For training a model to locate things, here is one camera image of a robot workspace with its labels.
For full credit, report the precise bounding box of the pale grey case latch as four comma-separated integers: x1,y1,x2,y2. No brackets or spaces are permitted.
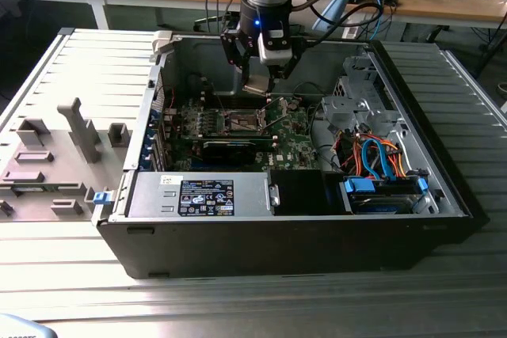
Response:
152,30,175,56

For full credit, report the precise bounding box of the small white labelled box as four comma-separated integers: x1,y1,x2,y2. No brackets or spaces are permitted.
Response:
341,20,360,40

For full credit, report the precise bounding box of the black graphics card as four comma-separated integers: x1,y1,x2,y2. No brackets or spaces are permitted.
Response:
177,134,278,165

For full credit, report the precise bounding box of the silver cpu plate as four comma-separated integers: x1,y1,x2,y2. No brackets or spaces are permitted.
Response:
242,75,275,97

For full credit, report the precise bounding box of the pale grey rounded device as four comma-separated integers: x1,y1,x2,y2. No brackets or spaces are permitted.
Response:
0,313,55,338

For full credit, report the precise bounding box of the small blue plastic clip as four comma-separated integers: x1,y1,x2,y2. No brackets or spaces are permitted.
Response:
93,190,115,208

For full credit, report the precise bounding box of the blue data wire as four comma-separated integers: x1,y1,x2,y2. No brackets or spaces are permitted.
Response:
360,136,393,180

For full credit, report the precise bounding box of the green motherboard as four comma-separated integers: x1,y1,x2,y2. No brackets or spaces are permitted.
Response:
168,94,320,173

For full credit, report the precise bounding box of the orange red wire bundle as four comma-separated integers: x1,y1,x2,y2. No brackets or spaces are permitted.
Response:
334,130,411,180

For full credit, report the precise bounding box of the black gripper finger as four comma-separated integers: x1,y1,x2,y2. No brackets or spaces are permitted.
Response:
268,36,307,92
220,30,257,85

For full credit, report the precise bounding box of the cpu socket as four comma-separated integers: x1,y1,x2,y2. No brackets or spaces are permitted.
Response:
223,107,269,136

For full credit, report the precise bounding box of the silver power supply unit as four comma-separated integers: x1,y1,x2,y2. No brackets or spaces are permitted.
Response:
127,171,274,218

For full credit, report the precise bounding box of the silver metal drive cage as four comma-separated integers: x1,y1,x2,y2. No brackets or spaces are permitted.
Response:
319,55,401,139

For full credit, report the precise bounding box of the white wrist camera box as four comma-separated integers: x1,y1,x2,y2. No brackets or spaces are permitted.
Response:
257,28,293,67

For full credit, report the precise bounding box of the black pc case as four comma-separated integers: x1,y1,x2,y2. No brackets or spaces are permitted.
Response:
91,32,491,280

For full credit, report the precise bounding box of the hard disk in blue carrier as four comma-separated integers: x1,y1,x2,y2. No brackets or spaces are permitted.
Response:
339,174,431,215

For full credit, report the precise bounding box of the grey parts rack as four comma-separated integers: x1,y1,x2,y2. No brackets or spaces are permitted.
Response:
0,96,134,223

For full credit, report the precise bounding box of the black fan shroud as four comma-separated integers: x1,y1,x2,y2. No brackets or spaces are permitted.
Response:
269,169,345,216

